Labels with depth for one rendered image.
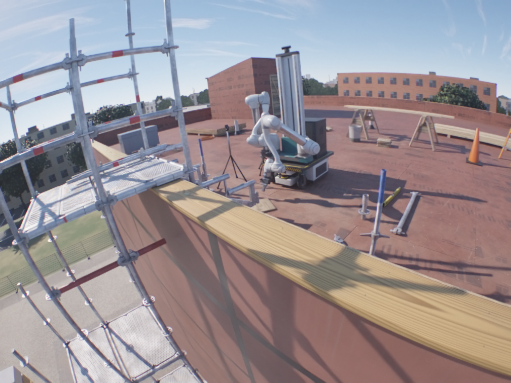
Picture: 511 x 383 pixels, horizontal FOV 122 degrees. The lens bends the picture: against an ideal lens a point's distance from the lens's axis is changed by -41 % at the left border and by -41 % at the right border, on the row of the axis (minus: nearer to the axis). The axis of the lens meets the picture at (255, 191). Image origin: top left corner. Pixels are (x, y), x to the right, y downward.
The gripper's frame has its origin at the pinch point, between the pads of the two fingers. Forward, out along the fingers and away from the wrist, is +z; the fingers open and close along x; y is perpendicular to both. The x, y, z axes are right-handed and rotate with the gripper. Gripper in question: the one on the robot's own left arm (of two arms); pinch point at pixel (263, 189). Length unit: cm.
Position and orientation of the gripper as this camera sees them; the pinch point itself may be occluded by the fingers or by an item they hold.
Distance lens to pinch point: 291.6
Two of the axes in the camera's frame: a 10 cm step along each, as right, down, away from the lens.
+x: 6.8, 2.3, -7.0
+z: -2.1, 9.7, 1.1
